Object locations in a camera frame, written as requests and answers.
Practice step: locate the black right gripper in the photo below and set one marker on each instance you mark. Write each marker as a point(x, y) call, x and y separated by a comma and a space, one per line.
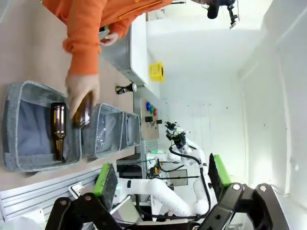
point(180, 139)

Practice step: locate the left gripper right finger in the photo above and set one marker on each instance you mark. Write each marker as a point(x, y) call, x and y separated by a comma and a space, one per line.
point(219, 177)

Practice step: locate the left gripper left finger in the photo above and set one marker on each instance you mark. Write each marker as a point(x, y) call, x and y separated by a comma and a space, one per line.
point(106, 187)

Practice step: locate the large clear plastic bottle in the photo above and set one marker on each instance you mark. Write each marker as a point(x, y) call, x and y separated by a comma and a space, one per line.
point(103, 136)

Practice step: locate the crushed black can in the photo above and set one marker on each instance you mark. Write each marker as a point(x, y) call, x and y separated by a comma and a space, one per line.
point(124, 89)

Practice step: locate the wide dark brown glass bottle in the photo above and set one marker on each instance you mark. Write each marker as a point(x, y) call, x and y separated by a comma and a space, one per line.
point(82, 117)

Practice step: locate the slim brown glass bottle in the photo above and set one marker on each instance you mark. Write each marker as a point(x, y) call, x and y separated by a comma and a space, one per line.
point(58, 124)

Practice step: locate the small grey handheld object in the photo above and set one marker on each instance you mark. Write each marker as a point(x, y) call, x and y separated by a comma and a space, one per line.
point(103, 32)

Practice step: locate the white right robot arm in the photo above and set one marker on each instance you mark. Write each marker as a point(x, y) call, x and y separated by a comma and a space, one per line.
point(168, 196)

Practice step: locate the person's left forearm orange sleeve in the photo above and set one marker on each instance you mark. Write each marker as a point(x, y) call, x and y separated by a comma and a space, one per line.
point(122, 30)

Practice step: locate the person's right forearm orange sleeve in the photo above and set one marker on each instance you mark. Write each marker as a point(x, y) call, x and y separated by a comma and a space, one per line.
point(84, 52)

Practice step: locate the grey fabric basket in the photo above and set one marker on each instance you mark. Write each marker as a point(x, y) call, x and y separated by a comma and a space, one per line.
point(14, 124)
point(110, 119)
point(132, 129)

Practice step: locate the person's right hand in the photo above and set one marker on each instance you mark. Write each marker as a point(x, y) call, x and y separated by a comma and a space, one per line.
point(81, 86)

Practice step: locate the person's left hand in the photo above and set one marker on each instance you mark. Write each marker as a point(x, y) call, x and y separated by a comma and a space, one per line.
point(110, 39)

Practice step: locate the wooden control panel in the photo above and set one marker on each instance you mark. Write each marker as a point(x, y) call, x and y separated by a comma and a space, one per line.
point(149, 129)

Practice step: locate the red push button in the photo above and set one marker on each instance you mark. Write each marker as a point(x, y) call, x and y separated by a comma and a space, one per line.
point(155, 111)

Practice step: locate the green push button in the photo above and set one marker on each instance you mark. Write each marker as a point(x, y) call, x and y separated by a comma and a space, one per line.
point(151, 109)

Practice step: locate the blue push button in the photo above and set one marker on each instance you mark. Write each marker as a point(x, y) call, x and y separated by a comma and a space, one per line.
point(148, 105)

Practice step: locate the white table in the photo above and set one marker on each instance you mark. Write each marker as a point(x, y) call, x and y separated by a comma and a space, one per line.
point(139, 48)

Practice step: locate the person in orange hoodie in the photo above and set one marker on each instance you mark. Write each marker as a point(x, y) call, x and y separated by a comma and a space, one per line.
point(108, 12)

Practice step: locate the aluminium profile table frame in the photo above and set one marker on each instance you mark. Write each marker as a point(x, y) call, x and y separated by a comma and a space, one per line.
point(36, 194)

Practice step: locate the black camera on mount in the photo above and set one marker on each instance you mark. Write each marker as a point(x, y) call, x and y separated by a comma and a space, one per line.
point(216, 9)

